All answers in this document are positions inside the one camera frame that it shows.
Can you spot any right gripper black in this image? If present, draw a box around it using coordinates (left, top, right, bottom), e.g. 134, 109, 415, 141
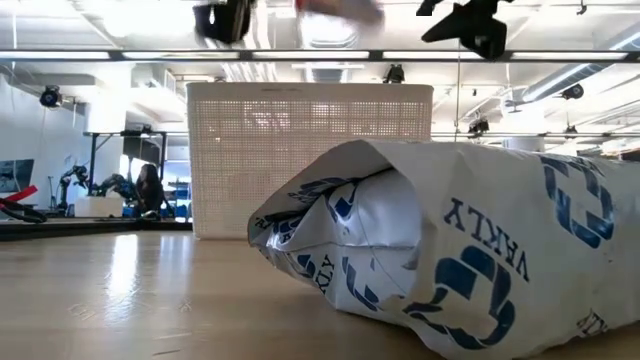
416, 0, 509, 62

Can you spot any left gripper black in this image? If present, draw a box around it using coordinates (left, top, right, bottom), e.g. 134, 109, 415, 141
192, 0, 257, 46

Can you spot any red medicine box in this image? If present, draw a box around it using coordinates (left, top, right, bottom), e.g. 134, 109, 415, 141
294, 0, 386, 26

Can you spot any white plastic lattice basket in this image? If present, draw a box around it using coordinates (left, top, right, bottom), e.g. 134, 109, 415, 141
186, 81, 435, 241

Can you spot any person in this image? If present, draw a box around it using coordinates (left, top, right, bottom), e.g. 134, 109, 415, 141
132, 163, 167, 221

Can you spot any white blue-printed mailer package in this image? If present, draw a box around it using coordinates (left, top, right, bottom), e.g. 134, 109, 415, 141
246, 138, 640, 360

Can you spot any white background box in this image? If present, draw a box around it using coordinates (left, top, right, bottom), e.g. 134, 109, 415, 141
74, 195, 126, 219

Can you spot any black ceiling camera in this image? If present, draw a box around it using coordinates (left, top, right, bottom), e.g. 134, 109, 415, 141
467, 117, 492, 136
560, 82, 586, 102
38, 84, 64, 110
383, 63, 407, 85

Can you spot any black overhead frame bar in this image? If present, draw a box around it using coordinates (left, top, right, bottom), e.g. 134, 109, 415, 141
0, 48, 640, 64

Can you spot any black background table frame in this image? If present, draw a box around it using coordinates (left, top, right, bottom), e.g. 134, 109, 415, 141
81, 124, 169, 200

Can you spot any black aluminium frame rail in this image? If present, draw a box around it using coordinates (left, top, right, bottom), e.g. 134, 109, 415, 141
0, 217, 194, 242

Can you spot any wall screen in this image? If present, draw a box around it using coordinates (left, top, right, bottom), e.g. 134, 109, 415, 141
0, 158, 36, 194

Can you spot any red strap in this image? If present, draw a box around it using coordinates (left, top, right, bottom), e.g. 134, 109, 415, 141
0, 185, 40, 204

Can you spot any black cable loop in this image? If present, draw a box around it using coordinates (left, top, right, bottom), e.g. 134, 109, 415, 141
0, 198, 49, 225

